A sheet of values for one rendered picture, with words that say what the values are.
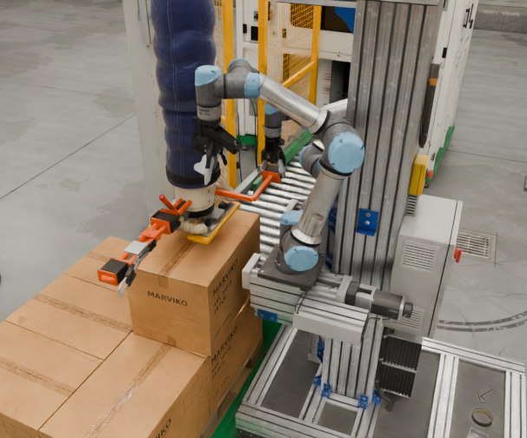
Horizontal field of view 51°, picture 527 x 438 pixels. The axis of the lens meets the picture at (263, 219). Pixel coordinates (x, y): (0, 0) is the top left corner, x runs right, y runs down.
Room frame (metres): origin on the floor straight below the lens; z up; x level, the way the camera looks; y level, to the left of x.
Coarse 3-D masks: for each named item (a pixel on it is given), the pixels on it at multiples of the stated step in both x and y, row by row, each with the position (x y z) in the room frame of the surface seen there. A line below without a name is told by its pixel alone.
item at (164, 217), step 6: (162, 210) 1.89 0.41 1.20; (168, 210) 1.88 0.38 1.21; (156, 216) 1.85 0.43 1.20; (162, 216) 1.85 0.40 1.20; (168, 216) 1.85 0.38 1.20; (174, 216) 1.85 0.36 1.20; (156, 222) 1.81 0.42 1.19; (162, 222) 1.80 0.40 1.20; (168, 222) 1.79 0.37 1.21; (174, 222) 1.82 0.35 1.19; (180, 222) 1.86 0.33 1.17; (168, 228) 1.79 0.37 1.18; (174, 228) 1.81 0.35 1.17; (168, 234) 1.80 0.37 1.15
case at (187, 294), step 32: (224, 224) 2.19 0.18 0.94; (256, 224) 2.23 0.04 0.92; (160, 256) 1.93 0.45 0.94; (192, 256) 1.93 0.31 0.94; (224, 256) 1.93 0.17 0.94; (128, 288) 1.86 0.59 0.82; (160, 288) 1.81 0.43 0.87; (192, 288) 1.75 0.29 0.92; (224, 288) 1.88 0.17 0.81; (160, 320) 1.81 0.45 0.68; (192, 320) 1.76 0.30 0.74; (224, 320) 1.87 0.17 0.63
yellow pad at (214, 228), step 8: (224, 208) 2.13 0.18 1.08; (232, 208) 2.14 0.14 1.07; (224, 216) 2.06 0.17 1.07; (208, 224) 1.97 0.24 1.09; (216, 224) 1.99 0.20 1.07; (208, 232) 1.93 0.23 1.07; (216, 232) 1.94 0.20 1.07; (192, 240) 1.90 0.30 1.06; (200, 240) 1.88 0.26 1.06; (208, 240) 1.88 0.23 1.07
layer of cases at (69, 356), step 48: (48, 288) 2.19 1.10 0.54; (96, 288) 2.20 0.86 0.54; (0, 336) 1.84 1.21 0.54; (48, 336) 1.85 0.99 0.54; (96, 336) 1.85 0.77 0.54; (240, 336) 2.02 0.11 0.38; (0, 384) 1.56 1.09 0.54; (48, 384) 1.57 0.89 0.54; (96, 384) 1.57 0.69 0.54; (144, 384) 1.57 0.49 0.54; (192, 384) 1.61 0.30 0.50; (0, 432) 1.45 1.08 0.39; (48, 432) 1.34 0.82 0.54; (96, 432) 1.34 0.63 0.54; (144, 432) 1.34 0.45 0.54; (192, 432) 1.58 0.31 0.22
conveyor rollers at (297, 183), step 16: (288, 176) 3.46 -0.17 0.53; (304, 176) 3.43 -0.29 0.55; (272, 192) 3.22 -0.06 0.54; (288, 192) 3.20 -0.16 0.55; (304, 192) 3.22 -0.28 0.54; (240, 208) 3.02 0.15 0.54; (256, 208) 3.00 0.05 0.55; (272, 208) 3.02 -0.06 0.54; (272, 224) 2.83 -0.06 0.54; (272, 240) 2.64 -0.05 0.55
